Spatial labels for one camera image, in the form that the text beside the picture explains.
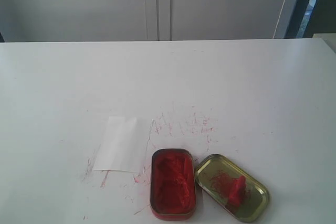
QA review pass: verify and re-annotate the white paper sheet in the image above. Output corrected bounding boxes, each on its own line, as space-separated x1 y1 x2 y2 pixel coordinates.
93 116 153 173

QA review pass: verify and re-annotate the white cabinet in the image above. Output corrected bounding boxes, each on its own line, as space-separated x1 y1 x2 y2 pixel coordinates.
1 0 297 42

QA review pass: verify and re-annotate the red ink pad tin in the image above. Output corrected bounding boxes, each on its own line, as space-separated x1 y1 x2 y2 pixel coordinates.
150 148 196 221

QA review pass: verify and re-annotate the gold tin lid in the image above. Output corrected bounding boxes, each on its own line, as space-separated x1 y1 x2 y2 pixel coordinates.
194 154 270 223

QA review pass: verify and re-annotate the red stamp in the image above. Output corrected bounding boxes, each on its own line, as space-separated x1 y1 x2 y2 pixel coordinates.
228 175 246 207

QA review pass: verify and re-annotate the beige side table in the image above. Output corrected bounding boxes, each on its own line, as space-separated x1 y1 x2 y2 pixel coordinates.
313 33 336 52

